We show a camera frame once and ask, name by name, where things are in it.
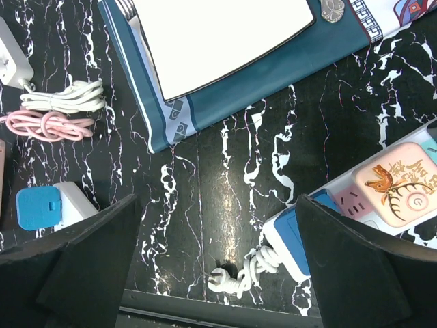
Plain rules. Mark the dark blue placemat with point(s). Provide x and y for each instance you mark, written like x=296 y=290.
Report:
x=170 y=122

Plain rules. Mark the white square plate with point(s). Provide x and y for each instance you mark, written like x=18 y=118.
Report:
x=196 y=43

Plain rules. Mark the pink deer cube adapter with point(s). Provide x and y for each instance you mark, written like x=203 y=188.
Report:
x=400 y=184

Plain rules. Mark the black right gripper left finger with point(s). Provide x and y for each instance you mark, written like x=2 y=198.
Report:
x=74 y=277

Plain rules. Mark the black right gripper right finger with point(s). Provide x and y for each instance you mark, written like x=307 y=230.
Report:
x=363 y=277

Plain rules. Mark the white triangular power strip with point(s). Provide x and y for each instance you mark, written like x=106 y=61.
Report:
x=75 y=206

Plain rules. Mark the white multicolour power strip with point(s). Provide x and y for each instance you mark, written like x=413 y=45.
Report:
x=343 y=195

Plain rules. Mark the silver fork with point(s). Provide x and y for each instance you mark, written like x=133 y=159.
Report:
x=332 y=10

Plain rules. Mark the pink power strip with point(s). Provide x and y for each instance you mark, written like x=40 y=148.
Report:
x=2 y=167

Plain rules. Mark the patterned colourful coaster cloth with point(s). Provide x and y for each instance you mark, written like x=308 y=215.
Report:
x=379 y=18

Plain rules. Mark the light blue plug adapter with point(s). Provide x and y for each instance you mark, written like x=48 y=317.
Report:
x=38 y=207

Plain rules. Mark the white power strip yellow plug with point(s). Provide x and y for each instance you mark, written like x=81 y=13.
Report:
x=16 y=70

